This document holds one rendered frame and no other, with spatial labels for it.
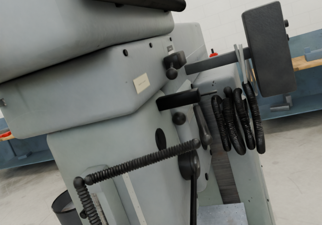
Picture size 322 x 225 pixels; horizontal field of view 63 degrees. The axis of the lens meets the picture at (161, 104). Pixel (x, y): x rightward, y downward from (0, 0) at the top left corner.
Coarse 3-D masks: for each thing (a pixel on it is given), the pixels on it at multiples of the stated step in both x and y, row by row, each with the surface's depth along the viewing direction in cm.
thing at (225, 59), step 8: (248, 48) 68; (216, 56) 71; (224, 56) 70; (232, 56) 70; (248, 56) 69; (192, 64) 73; (200, 64) 73; (208, 64) 72; (216, 64) 72; (224, 64) 71; (192, 72) 74
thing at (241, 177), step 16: (208, 80) 83; (224, 80) 81; (208, 96) 84; (224, 96) 82; (208, 112) 85; (208, 128) 86; (240, 128) 84; (224, 160) 88; (240, 160) 87; (256, 160) 99; (208, 176) 92; (224, 176) 90; (240, 176) 89; (256, 176) 88; (208, 192) 94; (224, 192) 92; (240, 192) 91; (256, 192) 89; (256, 208) 91; (256, 224) 93; (272, 224) 102
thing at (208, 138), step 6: (198, 108) 46; (198, 114) 43; (198, 120) 40; (204, 120) 40; (198, 126) 38; (204, 126) 36; (204, 132) 34; (204, 138) 33; (210, 138) 33; (210, 144) 33
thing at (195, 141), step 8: (184, 144) 33; (192, 144) 33; (200, 144) 33; (160, 152) 33; (168, 152) 33; (176, 152) 33; (184, 152) 33; (136, 160) 33; (144, 160) 32; (152, 160) 32; (160, 160) 33; (112, 168) 33; (120, 168) 32; (128, 168) 32; (136, 168) 33; (88, 176) 32; (96, 176) 32; (104, 176) 32; (112, 176) 32; (88, 184) 32
